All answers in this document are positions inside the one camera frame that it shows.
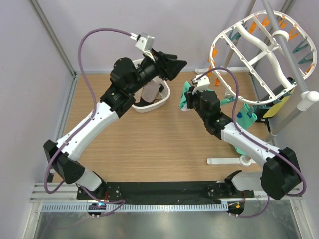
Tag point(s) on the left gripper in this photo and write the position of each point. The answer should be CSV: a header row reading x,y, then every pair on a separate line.
x,y
173,66

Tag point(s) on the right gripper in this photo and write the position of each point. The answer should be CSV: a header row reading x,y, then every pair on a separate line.
x,y
190,96

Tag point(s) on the teal patterned sock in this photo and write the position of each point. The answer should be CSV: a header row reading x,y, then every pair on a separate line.
x,y
245,117
185,102

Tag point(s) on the white round clip hanger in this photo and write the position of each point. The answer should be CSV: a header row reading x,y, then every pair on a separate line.
x,y
256,31

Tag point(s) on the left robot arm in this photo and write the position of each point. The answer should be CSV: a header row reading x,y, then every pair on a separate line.
x,y
126,79

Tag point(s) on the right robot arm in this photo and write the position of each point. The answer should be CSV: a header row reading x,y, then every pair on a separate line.
x,y
280,169

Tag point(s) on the white perforated plastic basket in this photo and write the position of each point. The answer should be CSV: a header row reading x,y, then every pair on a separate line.
x,y
162,97

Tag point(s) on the yellow sock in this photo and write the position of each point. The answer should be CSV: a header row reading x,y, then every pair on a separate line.
x,y
276,107

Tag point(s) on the white and grey drying rack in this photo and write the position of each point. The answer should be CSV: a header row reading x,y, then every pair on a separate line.
x,y
272,31

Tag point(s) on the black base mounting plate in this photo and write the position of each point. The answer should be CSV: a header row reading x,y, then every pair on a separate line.
x,y
194,190

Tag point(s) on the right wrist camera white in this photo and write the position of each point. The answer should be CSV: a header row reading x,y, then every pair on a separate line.
x,y
200,84

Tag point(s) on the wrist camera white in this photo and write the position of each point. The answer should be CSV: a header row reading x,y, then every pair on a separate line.
x,y
144,43
200,84

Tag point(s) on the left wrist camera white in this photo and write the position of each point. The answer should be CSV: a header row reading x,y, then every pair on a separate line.
x,y
144,43

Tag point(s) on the slotted grey cable duct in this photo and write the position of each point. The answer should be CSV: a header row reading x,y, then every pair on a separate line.
x,y
98,207

